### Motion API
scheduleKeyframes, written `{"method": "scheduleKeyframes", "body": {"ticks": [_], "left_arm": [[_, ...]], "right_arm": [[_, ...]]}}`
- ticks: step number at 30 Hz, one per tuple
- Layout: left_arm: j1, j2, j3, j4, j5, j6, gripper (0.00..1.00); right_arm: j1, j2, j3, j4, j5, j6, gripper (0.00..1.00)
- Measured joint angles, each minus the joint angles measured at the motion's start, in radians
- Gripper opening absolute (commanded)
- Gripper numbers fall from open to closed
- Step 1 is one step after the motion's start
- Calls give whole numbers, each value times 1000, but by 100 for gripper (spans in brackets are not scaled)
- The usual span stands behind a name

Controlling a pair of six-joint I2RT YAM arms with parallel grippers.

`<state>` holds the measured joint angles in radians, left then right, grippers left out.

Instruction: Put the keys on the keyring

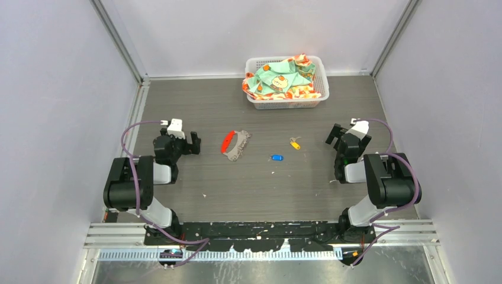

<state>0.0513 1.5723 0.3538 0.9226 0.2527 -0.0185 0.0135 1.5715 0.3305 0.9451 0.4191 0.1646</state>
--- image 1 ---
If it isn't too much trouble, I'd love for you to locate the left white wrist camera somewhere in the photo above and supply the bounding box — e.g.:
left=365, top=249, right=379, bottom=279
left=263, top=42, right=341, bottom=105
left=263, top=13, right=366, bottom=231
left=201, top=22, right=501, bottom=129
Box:
left=167, top=118, right=186, bottom=139

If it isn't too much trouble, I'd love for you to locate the key with yellow tag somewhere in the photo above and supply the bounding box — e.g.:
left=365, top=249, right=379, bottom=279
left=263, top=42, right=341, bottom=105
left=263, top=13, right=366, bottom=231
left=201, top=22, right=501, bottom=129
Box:
left=289, top=137, right=301, bottom=150

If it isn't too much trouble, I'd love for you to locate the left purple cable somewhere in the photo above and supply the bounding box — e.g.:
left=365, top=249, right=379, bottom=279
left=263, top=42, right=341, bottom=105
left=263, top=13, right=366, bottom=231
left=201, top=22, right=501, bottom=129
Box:
left=120, top=120, right=211, bottom=269

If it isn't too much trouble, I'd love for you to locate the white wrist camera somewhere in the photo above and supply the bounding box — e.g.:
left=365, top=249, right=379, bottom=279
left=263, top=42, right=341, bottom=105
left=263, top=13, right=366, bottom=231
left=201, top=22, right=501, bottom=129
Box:
left=348, top=121, right=369, bottom=140
left=167, top=118, right=186, bottom=139

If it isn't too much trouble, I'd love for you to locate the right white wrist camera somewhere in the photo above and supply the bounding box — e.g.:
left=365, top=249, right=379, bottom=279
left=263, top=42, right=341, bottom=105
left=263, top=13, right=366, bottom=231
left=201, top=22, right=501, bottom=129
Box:
left=348, top=121, right=369, bottom=140

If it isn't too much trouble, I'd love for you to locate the purple cable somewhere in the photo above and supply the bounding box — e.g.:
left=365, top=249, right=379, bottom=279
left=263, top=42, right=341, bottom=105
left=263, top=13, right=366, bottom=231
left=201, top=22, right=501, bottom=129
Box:
left=350, top=118, right=420, bottom=268
left=120, top=120, right=211, bottom=269

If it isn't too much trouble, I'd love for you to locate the colourful patterned cloth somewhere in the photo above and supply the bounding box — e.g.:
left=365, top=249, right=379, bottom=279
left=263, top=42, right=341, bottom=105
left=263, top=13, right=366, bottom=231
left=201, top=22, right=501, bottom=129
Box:
left=242, top=54, right=321, bottom=101

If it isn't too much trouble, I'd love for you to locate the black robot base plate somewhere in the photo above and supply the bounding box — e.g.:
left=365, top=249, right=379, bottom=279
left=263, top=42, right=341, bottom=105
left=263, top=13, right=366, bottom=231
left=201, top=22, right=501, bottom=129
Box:
left=165, top=221, right=376, bottom=252

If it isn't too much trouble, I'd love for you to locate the white plastic basket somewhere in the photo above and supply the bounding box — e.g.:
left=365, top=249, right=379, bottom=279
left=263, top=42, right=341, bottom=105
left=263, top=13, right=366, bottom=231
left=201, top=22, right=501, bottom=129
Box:
left=245, top=56, right=330, bottom=110

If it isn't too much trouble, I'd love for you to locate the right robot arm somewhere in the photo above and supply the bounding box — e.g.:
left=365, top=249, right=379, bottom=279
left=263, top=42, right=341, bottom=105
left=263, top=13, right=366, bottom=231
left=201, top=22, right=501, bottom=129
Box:
left=325, top=121, right=421, bottom=243

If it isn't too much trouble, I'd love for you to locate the key with blue tag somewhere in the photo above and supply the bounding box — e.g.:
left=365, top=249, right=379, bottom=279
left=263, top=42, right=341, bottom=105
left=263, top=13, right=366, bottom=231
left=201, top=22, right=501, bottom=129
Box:
left=270, top=154, right=284, bottom=162

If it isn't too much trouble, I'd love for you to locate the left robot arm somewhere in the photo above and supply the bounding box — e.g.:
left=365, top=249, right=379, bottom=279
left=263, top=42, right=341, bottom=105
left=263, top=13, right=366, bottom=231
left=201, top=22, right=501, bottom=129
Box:
left=103, top=128, right=201, bottom=245

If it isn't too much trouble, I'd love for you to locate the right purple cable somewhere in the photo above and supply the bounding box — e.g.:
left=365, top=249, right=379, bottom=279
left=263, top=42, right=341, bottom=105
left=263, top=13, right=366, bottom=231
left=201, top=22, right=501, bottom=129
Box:
left=350, top=118, right=420, bottom=268

